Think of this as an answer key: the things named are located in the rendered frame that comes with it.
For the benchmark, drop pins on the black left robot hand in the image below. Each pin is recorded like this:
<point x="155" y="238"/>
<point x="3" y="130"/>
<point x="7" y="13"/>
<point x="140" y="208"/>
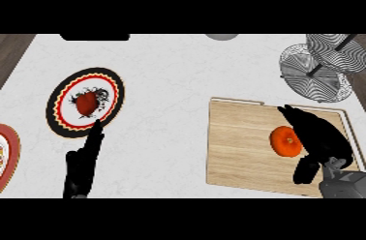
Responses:
<point x="81" y="166"/>

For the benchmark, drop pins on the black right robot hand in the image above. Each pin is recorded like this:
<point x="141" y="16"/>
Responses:
<point x="317" y="137"/>

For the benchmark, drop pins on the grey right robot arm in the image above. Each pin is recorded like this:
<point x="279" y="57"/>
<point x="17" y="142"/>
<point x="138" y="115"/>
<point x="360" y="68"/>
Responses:
<point x="344" y="181"/>

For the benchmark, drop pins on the orange squash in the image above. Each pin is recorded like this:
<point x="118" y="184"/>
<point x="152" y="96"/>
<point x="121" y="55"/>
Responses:
<point x="284" y="142"/>

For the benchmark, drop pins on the pale wooden tray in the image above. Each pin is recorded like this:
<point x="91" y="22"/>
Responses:
<point x="242" y="144"/>

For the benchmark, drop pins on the red-rimmed plate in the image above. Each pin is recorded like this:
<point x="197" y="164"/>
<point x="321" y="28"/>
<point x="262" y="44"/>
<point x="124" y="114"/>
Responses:
<point x="9" y="156"/>

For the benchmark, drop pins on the black-rimmed patterned plate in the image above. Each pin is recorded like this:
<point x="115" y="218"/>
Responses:
<point x="63" y="105"/>

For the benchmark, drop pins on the red vegetable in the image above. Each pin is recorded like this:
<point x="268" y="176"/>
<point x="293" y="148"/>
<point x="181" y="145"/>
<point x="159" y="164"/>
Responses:
<point x="87" y="103"/>

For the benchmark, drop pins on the grey round object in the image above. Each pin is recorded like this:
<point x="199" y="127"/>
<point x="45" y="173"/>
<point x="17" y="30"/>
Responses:
<point x="221" y="36"/>

